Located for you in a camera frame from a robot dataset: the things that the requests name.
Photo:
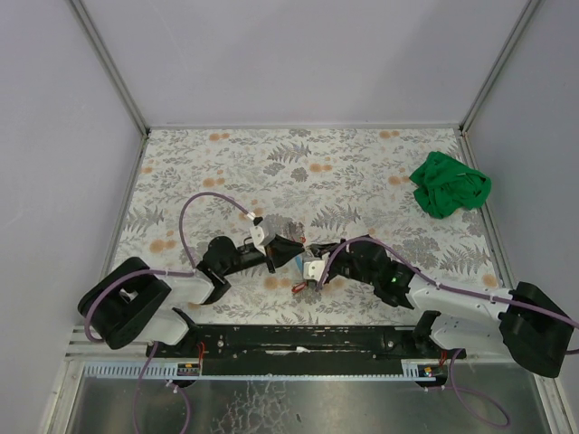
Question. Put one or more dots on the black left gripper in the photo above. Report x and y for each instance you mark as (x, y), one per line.
(272, 255)

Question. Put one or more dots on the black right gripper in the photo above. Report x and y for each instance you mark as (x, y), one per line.
(330, 259)

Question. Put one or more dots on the grey crescent keyring holder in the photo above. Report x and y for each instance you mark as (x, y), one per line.
(295, 231)

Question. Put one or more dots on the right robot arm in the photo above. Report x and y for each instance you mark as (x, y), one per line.
(522, 322)

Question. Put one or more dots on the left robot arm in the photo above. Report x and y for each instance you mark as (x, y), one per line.
(135, 301)

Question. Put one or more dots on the floral table mat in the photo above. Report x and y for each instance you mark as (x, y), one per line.
(194, 185)

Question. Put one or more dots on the green crumpled cloth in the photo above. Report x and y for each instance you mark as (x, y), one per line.
(444, 185)

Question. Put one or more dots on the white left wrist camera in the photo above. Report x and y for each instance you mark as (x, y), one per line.
(261, 234)

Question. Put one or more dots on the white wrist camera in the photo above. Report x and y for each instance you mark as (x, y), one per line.
(261, 234)
(312, 269)

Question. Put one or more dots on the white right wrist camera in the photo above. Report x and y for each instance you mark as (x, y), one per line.
(312, 269)

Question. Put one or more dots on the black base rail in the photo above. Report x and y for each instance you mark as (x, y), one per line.
(303, 350)

